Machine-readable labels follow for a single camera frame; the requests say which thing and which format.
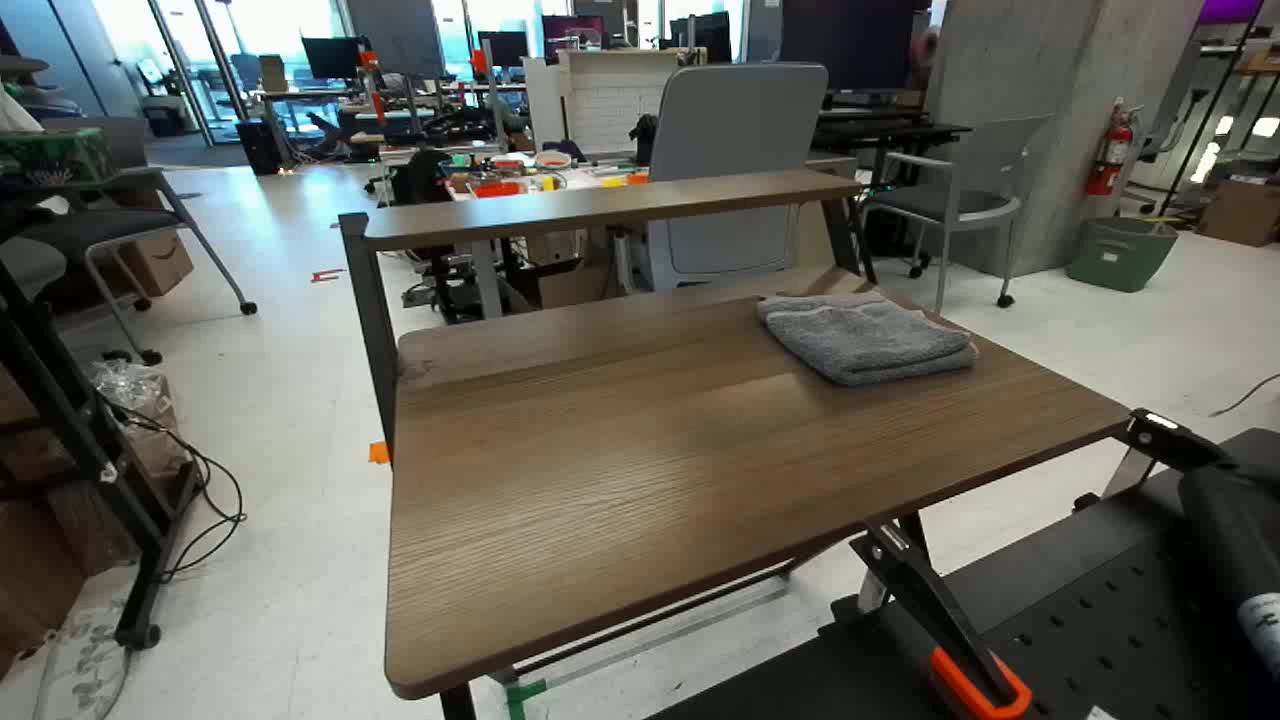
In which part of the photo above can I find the grey towel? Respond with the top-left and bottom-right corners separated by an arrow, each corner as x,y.
754,294 -> 979,393

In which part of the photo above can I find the cardboard box under desk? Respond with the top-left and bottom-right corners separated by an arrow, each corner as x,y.
529,256 -> 626,312

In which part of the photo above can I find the cluttered work table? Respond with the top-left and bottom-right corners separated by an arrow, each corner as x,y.
440,150 -> 661,210

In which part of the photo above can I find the grey office chair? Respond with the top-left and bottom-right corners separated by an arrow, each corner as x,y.
645,60 -> 837,297

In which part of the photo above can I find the white board panel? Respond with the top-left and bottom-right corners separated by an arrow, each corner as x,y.
522,49 -> 679,159

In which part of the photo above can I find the black computer monitor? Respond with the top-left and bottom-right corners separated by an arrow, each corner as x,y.
474,26 -> 535,72
298,32 -> 374,86
535,7 -> 612,64

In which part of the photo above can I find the green tape on leg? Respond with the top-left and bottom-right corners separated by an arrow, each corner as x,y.
502,671 -> 554,720

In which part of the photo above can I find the black trash bin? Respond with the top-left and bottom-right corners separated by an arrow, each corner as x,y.
233,115 -> 290,180

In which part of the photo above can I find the green plastic bin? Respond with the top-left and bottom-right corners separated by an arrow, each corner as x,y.
1066,213 -> 1182,297

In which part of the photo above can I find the small cardboard box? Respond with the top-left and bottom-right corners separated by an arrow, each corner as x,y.
118,230 -> 200,300

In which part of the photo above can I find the concrete pillar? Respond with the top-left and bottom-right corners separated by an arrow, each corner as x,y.
924,0 -> 1209,281

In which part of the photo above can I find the clear plastic bag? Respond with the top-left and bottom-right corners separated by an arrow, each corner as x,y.
84,356 -> 182,433

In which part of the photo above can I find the red fire extinguisher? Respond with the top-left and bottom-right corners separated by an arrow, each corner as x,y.
1086,99 -> 1143,206

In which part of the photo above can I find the black metal clamp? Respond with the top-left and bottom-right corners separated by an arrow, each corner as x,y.
1101,407 -> 1239,506

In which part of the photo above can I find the black metal rack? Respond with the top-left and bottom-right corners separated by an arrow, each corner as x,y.
0,256 -> 182,660

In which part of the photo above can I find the black stand pole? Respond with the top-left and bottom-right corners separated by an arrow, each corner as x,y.
1151,22 -> 1266,223

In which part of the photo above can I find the brown cardboard box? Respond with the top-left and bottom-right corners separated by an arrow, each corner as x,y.
1198,175 -> 1280,251

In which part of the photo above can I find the large cardboard box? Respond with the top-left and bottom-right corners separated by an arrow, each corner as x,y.
0,488 -> 102,675

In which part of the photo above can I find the wooden table with black frame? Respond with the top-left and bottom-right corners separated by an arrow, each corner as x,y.
335,165 -> 881,453

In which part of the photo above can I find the grey chair with metal frame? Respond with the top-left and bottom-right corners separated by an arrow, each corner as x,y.
861,115 -> 1051,320

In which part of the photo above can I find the black clamp with orange handle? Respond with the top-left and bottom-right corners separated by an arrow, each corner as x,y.
847,512 -> 1039,720

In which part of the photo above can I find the black floor cable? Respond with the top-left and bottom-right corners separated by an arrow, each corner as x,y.
140,422 -> 253,581

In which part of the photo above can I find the thin grey floor cable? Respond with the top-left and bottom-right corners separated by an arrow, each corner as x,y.
1209,369 -> 1280,422

